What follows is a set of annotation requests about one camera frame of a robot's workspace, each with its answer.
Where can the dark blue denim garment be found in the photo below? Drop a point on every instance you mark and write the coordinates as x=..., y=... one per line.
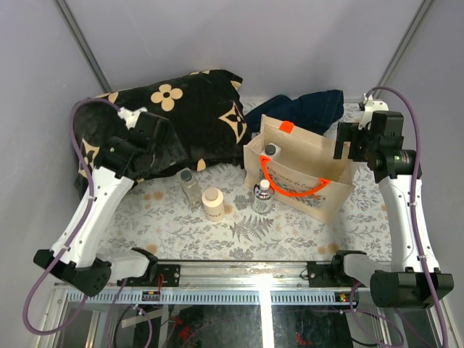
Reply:
x=315, y=112

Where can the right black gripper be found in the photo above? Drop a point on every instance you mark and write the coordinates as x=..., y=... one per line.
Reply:
x=349, y=132

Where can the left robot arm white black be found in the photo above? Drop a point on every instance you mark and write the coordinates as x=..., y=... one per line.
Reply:
x=74, y=259

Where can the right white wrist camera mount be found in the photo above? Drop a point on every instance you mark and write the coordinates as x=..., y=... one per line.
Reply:
x=369, y=105

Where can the clear round bottle white cap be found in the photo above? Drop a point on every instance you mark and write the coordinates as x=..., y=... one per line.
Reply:
x=262, y=196

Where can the floral patterned tablecloth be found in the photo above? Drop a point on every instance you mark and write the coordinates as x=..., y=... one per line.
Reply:
x=156, y=216

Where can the aluminium mounting rail frame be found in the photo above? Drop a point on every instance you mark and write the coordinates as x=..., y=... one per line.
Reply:
x=234, y=282

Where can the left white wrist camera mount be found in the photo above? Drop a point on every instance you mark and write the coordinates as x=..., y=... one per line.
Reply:
x=130, y=117

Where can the clear square bottle grey cap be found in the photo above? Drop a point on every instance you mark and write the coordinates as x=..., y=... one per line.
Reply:
x=190, y=187

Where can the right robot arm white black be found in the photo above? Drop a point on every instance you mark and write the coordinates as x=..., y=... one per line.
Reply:
x=402, y=217

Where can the beige round bottle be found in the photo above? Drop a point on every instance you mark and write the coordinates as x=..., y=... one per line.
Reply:
x=213, y=202

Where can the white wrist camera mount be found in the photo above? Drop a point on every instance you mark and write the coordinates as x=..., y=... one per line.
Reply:
x=369, y=105
x=130, y=117

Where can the white rectangular lotion bottle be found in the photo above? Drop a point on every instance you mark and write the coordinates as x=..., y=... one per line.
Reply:
x=272, y=151

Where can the black floral pattern pillow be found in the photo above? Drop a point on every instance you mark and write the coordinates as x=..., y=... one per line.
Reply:
x=204, y=110

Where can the beige canvas bag orange handles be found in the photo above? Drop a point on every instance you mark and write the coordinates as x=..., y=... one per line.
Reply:
x=305, y=176

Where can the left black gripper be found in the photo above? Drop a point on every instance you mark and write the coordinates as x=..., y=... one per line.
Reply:
x=159, y=131

